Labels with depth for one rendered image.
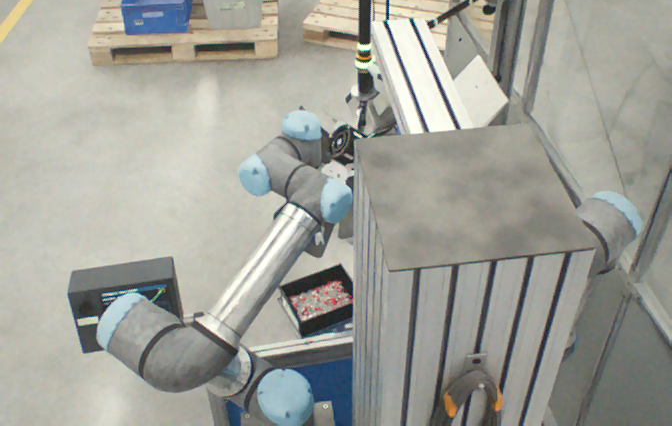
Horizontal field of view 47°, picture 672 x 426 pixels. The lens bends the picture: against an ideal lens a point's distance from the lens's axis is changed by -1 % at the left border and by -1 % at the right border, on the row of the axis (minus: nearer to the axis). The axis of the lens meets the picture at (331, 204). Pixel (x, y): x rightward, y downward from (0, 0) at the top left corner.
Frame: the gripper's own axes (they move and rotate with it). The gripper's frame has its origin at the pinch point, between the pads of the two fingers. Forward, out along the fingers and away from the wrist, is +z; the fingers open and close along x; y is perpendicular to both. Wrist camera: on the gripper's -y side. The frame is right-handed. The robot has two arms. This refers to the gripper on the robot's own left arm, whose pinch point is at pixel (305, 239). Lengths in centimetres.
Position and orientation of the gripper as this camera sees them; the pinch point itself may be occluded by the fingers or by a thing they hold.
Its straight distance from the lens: 177.0
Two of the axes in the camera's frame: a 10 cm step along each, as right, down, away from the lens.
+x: 9.8, -1.4, 1.3
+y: 1.9, 6.6, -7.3
